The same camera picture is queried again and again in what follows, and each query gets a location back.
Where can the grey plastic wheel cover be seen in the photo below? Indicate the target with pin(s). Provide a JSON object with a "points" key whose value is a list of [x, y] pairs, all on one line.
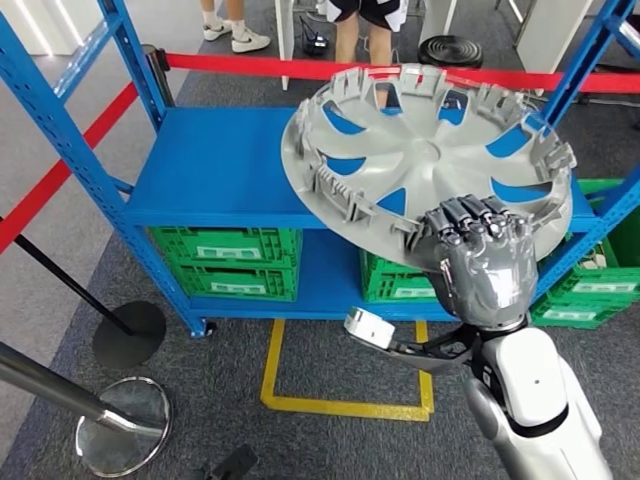
{"points": [[415, 159]]}

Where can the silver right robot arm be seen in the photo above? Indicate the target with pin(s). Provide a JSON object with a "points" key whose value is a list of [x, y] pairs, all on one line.
{"points": [[535, 384]]}

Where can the blue metal shelf rack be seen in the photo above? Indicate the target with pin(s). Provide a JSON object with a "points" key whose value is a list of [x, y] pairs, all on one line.
{"points": [[215, 166]]}

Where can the black bag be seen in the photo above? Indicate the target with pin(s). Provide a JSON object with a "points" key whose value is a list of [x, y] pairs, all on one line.
{"points": [[315, 43]]}

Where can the person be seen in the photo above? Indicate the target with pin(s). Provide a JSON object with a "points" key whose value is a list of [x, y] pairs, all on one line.
{"points": [[247, 41], [347, 40]]}

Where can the red barrier belt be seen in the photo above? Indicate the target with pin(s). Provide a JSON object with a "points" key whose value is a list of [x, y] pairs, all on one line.
{"points": [[65, 169], [225, 64]]}

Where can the black robot foot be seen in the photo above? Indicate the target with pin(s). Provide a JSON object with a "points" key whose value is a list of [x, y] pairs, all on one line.
{"points": [[235, 464]]}

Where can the black round stool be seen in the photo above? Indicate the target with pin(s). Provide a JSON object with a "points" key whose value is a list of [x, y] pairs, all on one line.
{"points": [[450, 52]]}

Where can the black stanchion with disc base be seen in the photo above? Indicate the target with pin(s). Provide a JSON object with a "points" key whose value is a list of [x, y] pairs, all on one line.
{"points": [[130, 338]]}

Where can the chrome stanchion with mirror base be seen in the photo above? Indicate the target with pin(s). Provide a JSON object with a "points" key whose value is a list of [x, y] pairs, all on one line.
{"points": [[130, 457]]}

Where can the white desk panel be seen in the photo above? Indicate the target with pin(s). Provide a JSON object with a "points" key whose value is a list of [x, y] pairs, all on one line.
{"points": [[550, 33]]}

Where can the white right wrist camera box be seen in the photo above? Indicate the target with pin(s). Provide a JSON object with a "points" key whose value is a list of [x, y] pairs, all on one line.
{"points": [[367, 326]]}

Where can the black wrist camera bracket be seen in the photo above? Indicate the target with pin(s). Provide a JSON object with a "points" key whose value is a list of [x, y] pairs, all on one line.
{"points": [[430, 358]]}

